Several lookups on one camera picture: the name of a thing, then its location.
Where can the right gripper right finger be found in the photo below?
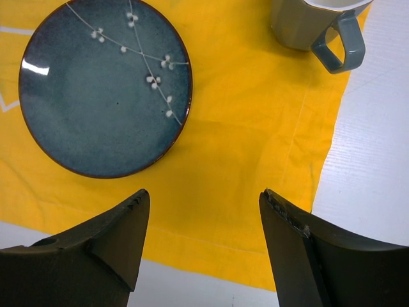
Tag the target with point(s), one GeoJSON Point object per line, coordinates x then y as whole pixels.
{"type": "Point", "coordinates": [316, 263]}

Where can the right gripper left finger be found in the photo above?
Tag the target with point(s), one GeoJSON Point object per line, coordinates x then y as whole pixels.
{"type": "Point", "coordinates": [95, 263]}

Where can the yellow cloth placemat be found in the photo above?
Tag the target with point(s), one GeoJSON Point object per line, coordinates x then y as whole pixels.
{"type": "Point", "coordinates": [262, 116]}

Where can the blue ceramic plate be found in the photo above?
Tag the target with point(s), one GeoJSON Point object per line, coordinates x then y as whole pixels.
{"type": "Point", "coordinates": [105, 87]}

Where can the grey blue ceramic mug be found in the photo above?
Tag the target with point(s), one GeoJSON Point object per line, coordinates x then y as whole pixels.
{"type": "Point", "coordinates": [329, 29]}

